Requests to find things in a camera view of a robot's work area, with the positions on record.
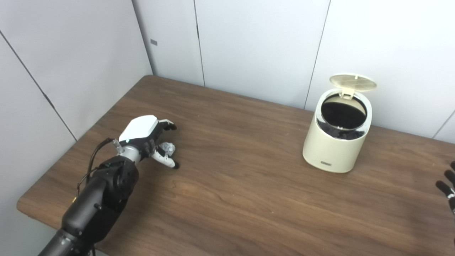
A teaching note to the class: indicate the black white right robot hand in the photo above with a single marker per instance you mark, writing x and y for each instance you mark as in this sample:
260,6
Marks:
449,192

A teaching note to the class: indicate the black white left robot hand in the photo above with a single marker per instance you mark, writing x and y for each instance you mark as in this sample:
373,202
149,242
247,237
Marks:
140,129

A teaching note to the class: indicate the white paper ball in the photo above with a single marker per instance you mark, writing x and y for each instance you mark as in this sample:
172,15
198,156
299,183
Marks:
168,147

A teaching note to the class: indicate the cream round bin lid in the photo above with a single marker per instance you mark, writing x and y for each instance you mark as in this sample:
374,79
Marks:
353,81

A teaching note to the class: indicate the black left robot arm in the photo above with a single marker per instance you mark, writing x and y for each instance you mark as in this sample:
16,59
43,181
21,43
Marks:
96,199

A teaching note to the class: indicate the cream-colored bin body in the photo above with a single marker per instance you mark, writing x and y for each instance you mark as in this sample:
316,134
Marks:
330,149

